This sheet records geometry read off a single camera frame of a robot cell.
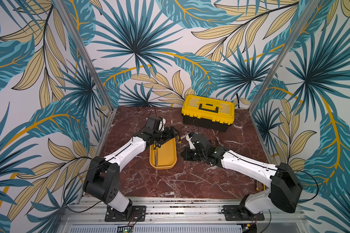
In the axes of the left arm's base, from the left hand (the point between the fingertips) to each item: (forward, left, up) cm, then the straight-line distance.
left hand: (175, 136), depth 84 cm
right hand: (-10, -3, -3) cm, 11 cm away
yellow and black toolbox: (+20, -21, -2) cm, 29 cm away
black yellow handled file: (+1, +13, -15) cm, 20 cm away
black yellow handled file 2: (-2, -2, -2) cm, 4 cm away
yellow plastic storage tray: (-4, +5, -17) cm, 18 cm away
